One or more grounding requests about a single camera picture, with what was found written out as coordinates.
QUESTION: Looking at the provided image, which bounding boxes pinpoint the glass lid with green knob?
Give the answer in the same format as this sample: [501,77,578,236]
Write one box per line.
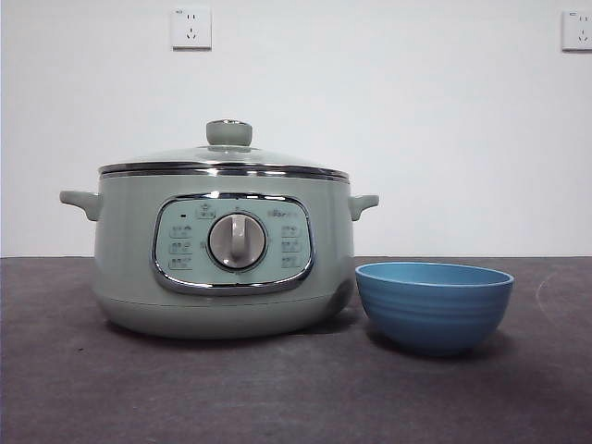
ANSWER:
[97,118,350,179]

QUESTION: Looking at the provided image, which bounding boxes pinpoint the pale green electric steamer pot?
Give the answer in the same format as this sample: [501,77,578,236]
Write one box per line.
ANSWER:
[58,171,380,341]

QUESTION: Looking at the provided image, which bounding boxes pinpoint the blue ribbed bowl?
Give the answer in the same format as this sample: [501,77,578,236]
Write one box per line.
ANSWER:
[354,261,515,358]

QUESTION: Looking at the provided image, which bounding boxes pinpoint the white wall socket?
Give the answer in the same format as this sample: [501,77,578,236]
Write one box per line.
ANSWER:
[171,6,214,51]
[561,9,592,53]

